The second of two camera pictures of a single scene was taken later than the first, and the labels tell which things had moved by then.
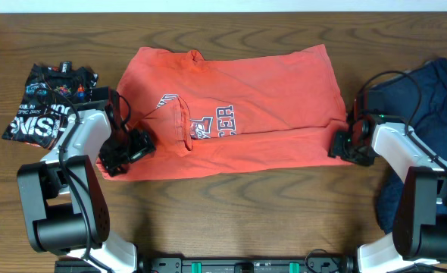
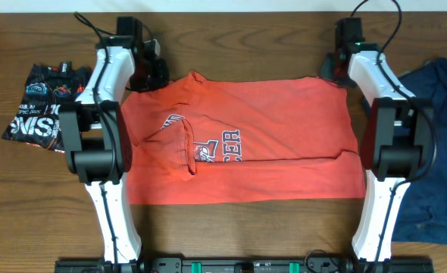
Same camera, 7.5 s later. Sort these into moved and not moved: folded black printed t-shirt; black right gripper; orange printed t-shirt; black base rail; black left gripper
Moved: black right gripper; black left gripper; orange printed t-shirt
Not moved: folded black printed t-shirt; black base rail
